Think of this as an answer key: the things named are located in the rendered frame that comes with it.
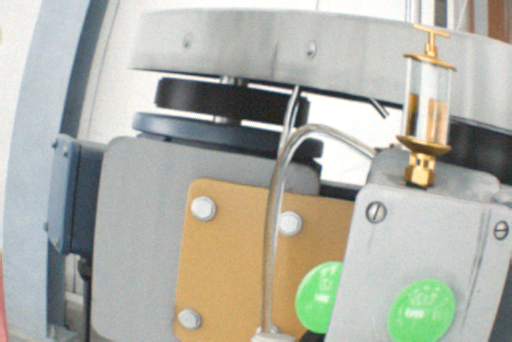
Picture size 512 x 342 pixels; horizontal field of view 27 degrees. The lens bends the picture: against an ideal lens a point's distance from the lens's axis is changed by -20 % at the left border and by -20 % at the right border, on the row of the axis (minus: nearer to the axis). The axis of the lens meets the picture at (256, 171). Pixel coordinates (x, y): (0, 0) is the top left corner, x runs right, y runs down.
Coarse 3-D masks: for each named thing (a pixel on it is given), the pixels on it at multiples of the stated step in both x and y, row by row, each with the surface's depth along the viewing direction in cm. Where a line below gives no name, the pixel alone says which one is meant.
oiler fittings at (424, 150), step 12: (432, 36) 51; (444, 36) 51; (432, 48) 51; (432, 60) 50; (444, 60) 51; (408, 144) 51; (420, 144) 50; (432, 144) 50; (420, 156) 51; (432, 156) 51; (408, 168) 52; (420, 168) 51; (432, 168) 51; (408, 180) 51; (420, 180) 51; (432, 180) 52
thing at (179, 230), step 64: (128, 192) 89; (192, 192) 88; (256, 192) 87; (128, 256) 89; (192, 256) 88; (256, 256) 87; (320, 256) 87; (128, 320) 90; (192, 320) 88; (256, 320) 87
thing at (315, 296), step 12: (324, 264) 46; (336, 264) 46; (312, 276) 46; (324, 276) 45; (336, 276) 45; (300, 288) 46; (312, 288) 45; (324, 288) 45; (336, 288) 45; (300, 300) 45; (312, 300) 45; (324, 300) 45; (300, 312) 46; (312, 312) 45; (324, 312) 45; (312, 324) 45; (324, 324) 45
